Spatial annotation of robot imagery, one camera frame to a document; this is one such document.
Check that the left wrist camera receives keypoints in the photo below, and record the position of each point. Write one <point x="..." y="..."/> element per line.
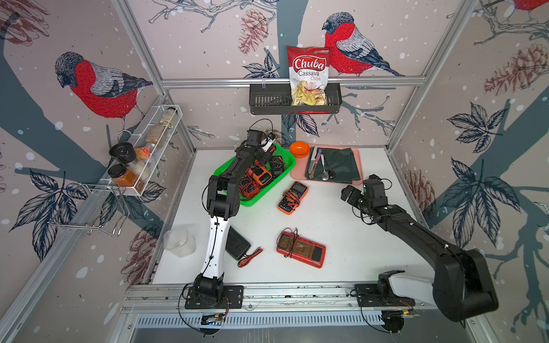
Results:
<point x="268" y="141"/>

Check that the red black multimeter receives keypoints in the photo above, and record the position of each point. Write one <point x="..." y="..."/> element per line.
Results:
<point x="248" y="188"/>

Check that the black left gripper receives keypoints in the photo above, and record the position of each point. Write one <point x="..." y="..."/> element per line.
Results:
<point x="266" y="156"/>

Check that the white handled spoon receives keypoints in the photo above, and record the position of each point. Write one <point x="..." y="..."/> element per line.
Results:
<point x="325" y="173"/>

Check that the black wall basket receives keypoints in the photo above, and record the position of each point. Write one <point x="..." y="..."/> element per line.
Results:
<point x="275" y="99"/>

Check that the multicolour handled knife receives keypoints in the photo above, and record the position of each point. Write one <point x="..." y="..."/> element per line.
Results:
<point x="319" y="152"/>

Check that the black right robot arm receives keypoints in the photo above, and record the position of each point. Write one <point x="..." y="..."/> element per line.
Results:
<point x="462" y="286"/>

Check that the small black multimeter front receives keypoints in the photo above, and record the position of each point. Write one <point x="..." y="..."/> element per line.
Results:
<point x="277" y="166"/>

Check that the black lid jar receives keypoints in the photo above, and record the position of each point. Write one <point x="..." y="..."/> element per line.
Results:
<point x="124" y="153"/>

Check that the white wire wall shelf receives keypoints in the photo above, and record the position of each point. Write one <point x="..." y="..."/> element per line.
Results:
<point x="120" y="203"/>

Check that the orange multimeter face up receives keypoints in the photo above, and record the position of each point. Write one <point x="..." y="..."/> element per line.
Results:
<point x="292" y="198"/>

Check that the large red multimeter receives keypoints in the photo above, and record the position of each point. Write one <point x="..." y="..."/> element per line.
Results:
<point x="291" y="245"/>

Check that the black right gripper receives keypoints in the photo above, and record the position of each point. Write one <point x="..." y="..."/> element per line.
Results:
<point x="354" y="193"/>

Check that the dark green cloth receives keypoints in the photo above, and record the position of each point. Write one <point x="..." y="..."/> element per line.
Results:
<point x="342" y="161"/>

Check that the orange multimeter face down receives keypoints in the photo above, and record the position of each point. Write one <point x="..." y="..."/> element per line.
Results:
<point x="260" y="174"/>

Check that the red black test leads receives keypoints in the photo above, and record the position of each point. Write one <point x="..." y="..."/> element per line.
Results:
<point x="247" y="258"/>

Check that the aluminium front rail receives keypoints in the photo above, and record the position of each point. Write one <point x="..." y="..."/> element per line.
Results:
<point x="264" y="297"/>

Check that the black green multimeter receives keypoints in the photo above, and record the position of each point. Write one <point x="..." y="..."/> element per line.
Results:
<point x="236" y="246"/>

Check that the red cassava chips bag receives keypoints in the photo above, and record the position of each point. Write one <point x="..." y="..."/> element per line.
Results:
<point x="308" y="75"/>

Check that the orange spice jar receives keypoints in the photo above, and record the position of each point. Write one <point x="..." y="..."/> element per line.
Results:
<point x="122" y="176"/>

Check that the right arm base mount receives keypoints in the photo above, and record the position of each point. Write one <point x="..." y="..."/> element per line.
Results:
<point x="380" y="293"/>

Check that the clear plastic cup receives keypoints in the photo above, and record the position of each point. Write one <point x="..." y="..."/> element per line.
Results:
<point x="179" y="242"/>

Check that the orange plastic bowl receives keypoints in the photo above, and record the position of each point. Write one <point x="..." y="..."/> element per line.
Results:
<point x="300" y="149"/>

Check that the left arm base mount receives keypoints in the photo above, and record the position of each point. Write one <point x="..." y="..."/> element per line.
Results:
<point x="211" y="293"/>

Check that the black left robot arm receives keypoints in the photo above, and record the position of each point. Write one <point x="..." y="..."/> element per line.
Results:
<point x="222" y="204"/>

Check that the white handled knife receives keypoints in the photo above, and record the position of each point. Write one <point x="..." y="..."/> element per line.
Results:
<point x="312" y="160"/>

